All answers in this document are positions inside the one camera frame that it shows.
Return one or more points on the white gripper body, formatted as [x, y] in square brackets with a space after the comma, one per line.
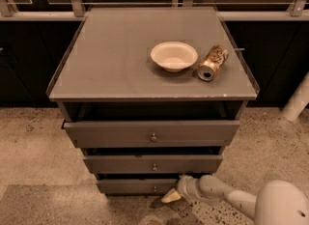
[184, 185]

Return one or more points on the white paper bowl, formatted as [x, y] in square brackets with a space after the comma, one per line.
[174, 56]

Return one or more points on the grey drawer cabinet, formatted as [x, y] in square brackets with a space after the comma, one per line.
[109, 76]

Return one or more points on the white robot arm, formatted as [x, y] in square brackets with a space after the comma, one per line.
[277, 202]

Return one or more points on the grey bottom drawer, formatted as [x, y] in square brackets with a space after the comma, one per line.
[136, 186]

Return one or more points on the white floor pipe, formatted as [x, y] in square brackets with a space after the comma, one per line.
[298, 101]

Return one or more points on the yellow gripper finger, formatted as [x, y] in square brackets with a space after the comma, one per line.
[171, 196]

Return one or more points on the grey drawer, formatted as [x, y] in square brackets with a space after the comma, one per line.
[147, 164]
[143, 134]
[136, 186]

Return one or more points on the metal window railing frame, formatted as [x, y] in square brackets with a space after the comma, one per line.
[77, 3]

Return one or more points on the crushed gold soda can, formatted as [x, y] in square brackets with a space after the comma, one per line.
[209, 68]

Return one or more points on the grey top drawer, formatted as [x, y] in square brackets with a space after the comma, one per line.
[143, 134]

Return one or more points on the grey middle drawer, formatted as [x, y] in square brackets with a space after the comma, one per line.
[147, 164]

